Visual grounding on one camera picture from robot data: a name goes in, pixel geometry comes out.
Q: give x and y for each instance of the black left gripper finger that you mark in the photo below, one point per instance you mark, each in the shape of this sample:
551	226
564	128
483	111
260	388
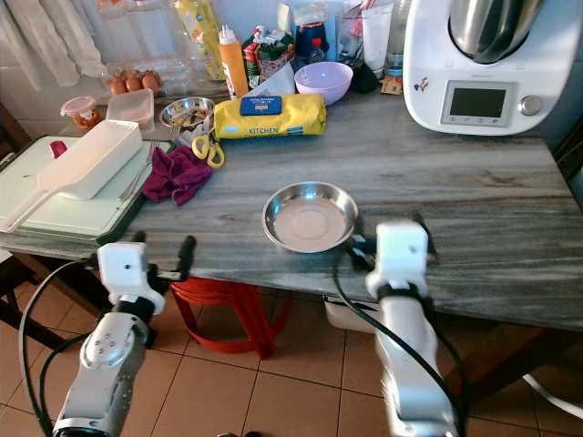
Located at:
139	238
189	254

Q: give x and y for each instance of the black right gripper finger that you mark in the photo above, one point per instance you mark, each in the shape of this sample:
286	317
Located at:
428	238
350	244

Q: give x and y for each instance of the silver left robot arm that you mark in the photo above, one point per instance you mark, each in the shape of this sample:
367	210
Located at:
109	360

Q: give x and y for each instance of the shallow stainless steel plate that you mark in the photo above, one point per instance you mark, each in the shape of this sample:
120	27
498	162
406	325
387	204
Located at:
311	217

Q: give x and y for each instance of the steel fork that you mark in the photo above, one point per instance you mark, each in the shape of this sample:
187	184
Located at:
137	175

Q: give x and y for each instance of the white plastic storage box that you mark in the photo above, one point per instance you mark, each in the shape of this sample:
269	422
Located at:
346	314

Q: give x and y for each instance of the purple cloth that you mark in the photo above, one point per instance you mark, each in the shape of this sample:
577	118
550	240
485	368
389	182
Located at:
175	175

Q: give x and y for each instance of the red plastic stool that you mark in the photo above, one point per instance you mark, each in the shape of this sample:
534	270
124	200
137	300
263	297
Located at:
246	314

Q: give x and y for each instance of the pale green cutting board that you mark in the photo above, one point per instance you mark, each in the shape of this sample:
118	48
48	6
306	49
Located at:
36	182

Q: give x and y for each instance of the small red object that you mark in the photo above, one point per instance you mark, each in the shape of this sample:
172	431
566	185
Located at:
58	149

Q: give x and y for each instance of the clear plastic food container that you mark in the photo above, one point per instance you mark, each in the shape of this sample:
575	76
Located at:
129	106

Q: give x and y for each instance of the small steel bowl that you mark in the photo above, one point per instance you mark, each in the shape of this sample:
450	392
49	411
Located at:
185	114

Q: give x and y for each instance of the small tub with pink lid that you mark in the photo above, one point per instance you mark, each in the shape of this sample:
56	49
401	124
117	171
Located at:
79	110

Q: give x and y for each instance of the yellow kitchen wipes pack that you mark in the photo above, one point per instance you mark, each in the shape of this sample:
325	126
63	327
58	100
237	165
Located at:
271	120

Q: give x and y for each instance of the brown egg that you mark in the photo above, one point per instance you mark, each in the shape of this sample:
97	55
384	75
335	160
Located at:
150	81
134	84
118	86

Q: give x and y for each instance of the lilac plastic bowl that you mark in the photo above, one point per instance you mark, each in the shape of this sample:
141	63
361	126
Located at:
323	82

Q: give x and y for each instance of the small black object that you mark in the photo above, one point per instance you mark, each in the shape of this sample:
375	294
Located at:
366	77

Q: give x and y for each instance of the white kitchen cooking machine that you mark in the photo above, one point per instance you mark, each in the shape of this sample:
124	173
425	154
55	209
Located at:
428	64

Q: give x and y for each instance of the white folded paper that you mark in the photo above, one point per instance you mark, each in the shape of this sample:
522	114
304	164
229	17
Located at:
278	84

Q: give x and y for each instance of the orange squeeze sauce bottle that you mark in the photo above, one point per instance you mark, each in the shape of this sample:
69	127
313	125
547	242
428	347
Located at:
233	67

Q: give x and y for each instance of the clear plastic bottle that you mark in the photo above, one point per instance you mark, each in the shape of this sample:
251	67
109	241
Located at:
396	36

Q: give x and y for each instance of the dark blue jar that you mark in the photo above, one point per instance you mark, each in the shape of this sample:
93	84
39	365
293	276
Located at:
311	40

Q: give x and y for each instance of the green red snack package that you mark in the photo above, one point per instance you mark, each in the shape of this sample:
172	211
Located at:
273	50

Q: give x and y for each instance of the yellow food bag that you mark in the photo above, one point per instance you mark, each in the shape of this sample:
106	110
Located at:
200	36

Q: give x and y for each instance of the white curtain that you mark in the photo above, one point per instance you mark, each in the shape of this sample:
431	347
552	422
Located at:
46	36

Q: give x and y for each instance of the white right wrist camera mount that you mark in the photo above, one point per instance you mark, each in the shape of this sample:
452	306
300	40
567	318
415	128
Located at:
399	250

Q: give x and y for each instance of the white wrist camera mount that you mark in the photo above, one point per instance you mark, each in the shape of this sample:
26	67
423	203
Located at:
399	250
123	271

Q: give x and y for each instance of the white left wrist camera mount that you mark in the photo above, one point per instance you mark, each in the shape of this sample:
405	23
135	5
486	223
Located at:
123	271

